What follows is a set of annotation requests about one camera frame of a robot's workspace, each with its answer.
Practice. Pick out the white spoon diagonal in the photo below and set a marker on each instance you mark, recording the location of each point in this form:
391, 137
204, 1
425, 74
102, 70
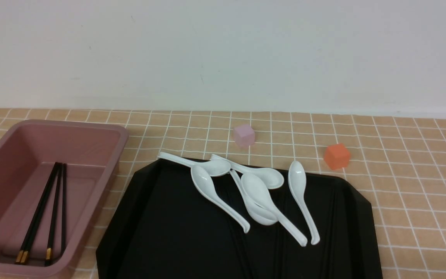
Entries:
205, 186

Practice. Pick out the pale purple cube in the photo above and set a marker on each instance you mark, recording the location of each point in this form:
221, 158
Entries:
244, 135

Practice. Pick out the white spoon far left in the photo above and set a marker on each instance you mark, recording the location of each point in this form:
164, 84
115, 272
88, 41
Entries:
214, 168

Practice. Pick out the white spoon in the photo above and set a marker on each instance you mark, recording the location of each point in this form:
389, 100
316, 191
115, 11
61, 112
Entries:
272, 178
214, 168
257, 190
297, 183
256, 212

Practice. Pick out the white spoon centre upper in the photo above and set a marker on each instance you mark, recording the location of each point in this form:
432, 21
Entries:
257, 190

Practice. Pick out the white spoon top centre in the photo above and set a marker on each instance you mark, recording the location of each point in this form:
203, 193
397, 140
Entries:
272, 178

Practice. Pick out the white spoon right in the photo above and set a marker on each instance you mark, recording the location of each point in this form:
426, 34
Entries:
297, 183

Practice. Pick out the white spoon centre lower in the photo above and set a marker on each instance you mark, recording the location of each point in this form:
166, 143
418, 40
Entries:
256, 212

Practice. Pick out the black plastic tray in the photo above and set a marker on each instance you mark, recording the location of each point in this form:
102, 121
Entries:
164, 228

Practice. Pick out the orange cube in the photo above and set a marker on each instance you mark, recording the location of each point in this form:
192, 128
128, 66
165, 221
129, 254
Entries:
337, 156

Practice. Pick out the black chopstick gold tip left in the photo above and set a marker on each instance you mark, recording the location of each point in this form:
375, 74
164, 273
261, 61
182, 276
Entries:
37, 213

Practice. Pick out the black chopstick gold tip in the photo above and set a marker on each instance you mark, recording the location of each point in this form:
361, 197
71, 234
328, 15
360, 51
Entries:
42, 211
60, 192
37, 213

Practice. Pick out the black chopstick gold tip right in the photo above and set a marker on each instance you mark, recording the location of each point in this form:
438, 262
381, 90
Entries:
60, 192

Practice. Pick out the pink plastic bin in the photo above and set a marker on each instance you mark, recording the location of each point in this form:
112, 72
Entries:
28, 152

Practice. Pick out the black chopstick gold tip middle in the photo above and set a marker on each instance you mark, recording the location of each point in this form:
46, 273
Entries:
42, 211

